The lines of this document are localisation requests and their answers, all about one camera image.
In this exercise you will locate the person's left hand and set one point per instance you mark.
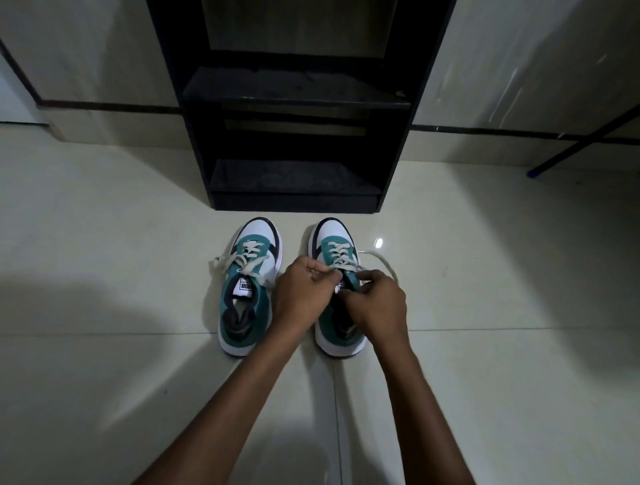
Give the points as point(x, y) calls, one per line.
point(300, 295)

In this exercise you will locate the person's right hand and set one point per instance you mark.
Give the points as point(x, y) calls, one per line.
point(382, 312)

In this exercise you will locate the green white sneaker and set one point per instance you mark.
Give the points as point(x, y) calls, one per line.
point(255, 232)
point(332, 232)

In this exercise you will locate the black wooden shoe rack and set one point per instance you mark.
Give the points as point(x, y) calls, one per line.
point(290, 180)

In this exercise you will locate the person's right forearm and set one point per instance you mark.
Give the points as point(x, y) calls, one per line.
point(425, 424)

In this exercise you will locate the person's left forearm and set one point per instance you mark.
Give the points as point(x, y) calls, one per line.
point(215, 414)

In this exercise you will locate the white door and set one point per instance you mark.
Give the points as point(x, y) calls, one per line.
point(12, 105)

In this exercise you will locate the black metal rack frame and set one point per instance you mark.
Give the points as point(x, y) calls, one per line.
point(585, 141)

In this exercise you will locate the dark door frame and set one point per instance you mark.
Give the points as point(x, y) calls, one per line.
point(20, 72)

